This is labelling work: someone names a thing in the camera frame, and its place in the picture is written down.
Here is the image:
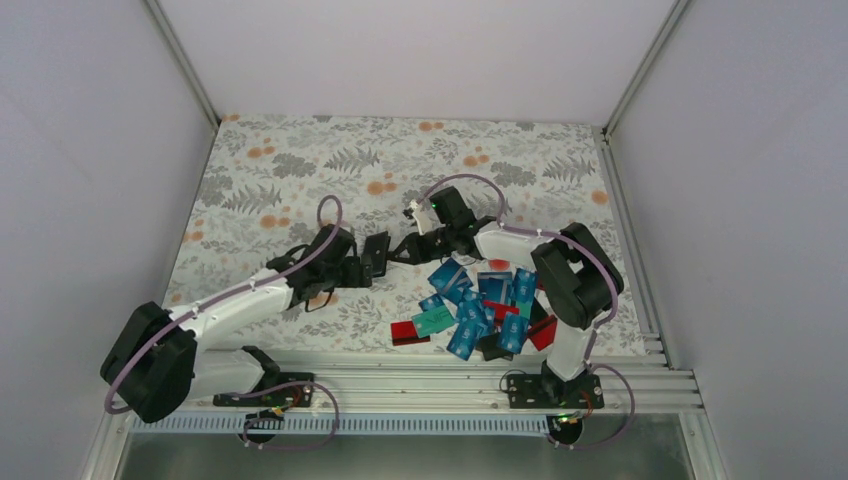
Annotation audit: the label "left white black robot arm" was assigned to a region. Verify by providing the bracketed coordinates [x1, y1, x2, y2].
[100, 224, 376, 423]

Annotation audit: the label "blue card centre pile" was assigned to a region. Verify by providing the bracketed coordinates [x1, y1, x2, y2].
[477, 271, 513, 305]

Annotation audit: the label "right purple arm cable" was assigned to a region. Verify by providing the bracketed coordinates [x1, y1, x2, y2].
[419, 173, 637, 453]

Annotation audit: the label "blue VIP card lower right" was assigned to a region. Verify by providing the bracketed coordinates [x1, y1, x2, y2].
[496, 313, 529, 354]

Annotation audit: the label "blue VIP card front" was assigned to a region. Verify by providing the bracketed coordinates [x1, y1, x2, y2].
[446, 321, 484, 361]

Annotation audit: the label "blue card upper right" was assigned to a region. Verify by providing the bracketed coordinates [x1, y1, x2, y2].
[512, 268, 538, 305]

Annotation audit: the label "aluminium front rail frame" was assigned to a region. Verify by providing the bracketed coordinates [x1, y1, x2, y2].
[108, 348, 705, 415]

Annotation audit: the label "blue vip card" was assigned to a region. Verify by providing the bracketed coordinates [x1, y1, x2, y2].
[446, 321, 484, 361]
[496, 313, 529, 354]

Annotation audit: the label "red card lower right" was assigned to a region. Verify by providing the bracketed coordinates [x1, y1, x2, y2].
[527, 315, 559, 351]

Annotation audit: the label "black card bottom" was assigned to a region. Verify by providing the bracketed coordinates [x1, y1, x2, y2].
[475, 334, 513, 362]

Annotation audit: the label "black leather card holder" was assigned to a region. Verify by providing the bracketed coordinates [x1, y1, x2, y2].
[362, 231, 391, 278]

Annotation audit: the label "red card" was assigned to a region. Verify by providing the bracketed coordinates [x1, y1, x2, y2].
[527, 315, 559, 351]
[390, 321, 431, 346]
[483, 300, 520, 326]

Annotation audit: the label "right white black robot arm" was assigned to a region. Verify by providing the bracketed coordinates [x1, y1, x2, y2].
[387, 187, 624, 407]

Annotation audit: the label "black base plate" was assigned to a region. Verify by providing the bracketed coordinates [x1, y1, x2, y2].
[505, 374, 605, 410]
[212, 372, 315, 408]

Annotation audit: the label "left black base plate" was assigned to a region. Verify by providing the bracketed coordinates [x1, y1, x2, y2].
[212, 372, 315, 408]

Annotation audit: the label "red card lower left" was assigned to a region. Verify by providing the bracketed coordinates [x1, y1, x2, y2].
[390, 321, 431, 346]

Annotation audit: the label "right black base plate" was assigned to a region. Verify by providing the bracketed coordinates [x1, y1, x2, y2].
[505, 374, 605, 410]

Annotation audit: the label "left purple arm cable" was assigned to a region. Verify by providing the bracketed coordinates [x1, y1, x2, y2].
[104, 194, 344, 453]

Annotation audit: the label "floral patterned table mat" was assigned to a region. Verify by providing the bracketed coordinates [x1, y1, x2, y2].
[162, 114, 646, 356]

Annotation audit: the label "grey slotted cable duct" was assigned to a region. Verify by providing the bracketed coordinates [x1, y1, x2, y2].
[129, 412, 548, 437]

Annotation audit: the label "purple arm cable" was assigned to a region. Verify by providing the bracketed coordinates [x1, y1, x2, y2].
[104, 194, 344, 453]
[419, 173, 637, 453]

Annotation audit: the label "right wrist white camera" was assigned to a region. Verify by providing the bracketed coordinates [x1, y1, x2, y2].
[403, 200, 433, 235]

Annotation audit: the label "green VIP card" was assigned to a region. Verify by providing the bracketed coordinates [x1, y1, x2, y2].
[412, 306, 455, 338]

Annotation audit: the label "red card middle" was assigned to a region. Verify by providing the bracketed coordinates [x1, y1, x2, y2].
[483, 300, 520, 326]

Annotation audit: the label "blue striped card upper left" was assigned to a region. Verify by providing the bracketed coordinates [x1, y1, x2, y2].
[427, 258, 471, 296]

